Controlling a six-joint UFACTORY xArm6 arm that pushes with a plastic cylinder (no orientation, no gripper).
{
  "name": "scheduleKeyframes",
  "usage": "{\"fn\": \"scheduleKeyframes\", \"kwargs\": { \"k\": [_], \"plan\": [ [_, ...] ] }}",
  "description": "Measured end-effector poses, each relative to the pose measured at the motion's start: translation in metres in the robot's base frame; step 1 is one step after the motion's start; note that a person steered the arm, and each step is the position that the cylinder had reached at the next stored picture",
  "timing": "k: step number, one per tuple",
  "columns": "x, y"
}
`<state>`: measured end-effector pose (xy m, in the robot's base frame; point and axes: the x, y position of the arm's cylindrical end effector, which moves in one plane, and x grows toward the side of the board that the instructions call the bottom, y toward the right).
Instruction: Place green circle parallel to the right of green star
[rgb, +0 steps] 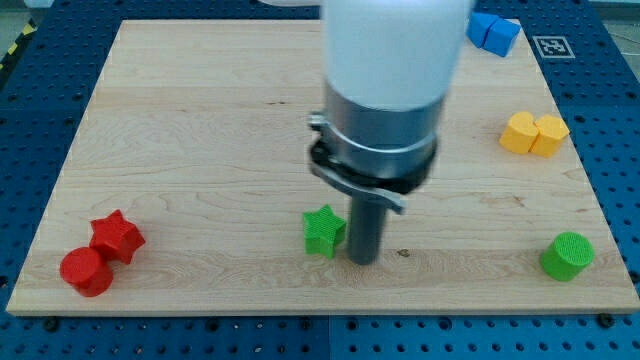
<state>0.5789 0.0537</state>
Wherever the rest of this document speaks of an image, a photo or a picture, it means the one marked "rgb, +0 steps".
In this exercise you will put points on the blue block right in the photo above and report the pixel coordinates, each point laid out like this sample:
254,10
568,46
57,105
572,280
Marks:
501,37

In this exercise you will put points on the green cylinder block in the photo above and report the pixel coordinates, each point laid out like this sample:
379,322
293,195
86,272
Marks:
567,256

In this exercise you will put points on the blue block left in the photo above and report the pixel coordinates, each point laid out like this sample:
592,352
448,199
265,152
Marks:
478,27

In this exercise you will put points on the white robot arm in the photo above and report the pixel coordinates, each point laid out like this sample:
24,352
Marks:
388,65

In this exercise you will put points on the wooden board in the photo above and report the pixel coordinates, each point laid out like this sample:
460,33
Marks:
197,132

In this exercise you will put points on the fiducial marker tag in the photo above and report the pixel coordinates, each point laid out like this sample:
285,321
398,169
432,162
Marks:
553,47

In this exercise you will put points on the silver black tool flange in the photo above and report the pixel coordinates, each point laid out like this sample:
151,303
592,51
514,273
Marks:
371,154

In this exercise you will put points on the green star block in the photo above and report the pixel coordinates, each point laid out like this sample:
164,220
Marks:
323,231

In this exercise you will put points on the red star block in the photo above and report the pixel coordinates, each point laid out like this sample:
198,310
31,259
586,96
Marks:
116,238

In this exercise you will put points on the yellow heart block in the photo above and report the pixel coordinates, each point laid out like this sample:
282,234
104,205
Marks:
520,133

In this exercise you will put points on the blue block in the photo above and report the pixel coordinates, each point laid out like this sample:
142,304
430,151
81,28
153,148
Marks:
478,27
501,37

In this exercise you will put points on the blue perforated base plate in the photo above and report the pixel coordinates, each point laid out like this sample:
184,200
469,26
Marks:
49,86

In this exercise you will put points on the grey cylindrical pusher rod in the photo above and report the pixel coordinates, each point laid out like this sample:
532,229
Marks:
366,225

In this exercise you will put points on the red cylinder block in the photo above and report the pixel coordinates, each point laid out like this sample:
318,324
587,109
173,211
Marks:
85,270

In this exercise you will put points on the yellow hexagon block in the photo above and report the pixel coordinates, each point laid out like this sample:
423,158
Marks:
552,130

